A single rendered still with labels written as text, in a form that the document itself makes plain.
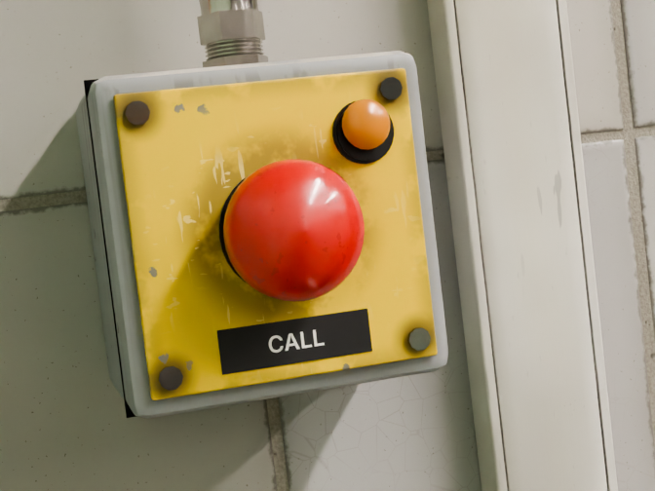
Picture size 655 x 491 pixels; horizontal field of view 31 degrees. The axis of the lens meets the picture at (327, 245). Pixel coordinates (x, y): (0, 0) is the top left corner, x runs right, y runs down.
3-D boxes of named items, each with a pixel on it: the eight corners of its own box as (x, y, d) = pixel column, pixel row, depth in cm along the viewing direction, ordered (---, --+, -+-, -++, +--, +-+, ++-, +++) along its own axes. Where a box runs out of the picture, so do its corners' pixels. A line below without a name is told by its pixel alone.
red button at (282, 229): (218, 304, 35) (202, 170, 35) (347, 286, 36) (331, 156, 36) (243, 314, 32) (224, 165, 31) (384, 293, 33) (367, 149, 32)
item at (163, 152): (109, 392, 41) (72, 99, 40) (385, 348, 43) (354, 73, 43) (133, 428, 33) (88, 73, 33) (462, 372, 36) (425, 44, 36)
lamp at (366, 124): (340, 153, 35) (334, 102, 35) (388, 147, 35) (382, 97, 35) (348, 151, 34) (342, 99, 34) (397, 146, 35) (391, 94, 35)
